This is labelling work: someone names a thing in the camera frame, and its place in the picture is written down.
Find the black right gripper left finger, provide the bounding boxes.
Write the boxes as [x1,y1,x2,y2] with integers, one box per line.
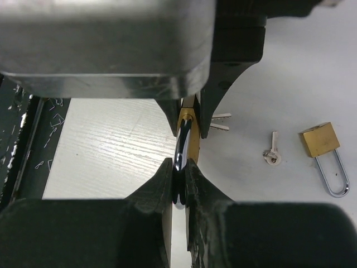
[1,158,172,267]

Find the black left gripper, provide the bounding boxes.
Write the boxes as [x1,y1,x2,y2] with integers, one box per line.
[200,0,321,138]

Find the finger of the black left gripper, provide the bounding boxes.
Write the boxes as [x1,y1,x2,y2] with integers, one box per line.
[155,99,181,137]

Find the small silver keys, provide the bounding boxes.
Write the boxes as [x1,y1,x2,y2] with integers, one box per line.
[263,131,281,166]

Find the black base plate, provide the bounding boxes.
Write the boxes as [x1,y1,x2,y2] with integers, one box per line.
[1,75,70,209]

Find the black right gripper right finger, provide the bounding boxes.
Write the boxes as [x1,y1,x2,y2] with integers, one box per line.
[185,160,356,267]

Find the small brass padlock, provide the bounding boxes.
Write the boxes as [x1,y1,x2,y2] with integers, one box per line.
[298,122,351,198]

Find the large brass padlock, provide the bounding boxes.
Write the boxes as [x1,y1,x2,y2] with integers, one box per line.
[172,95,200,210]

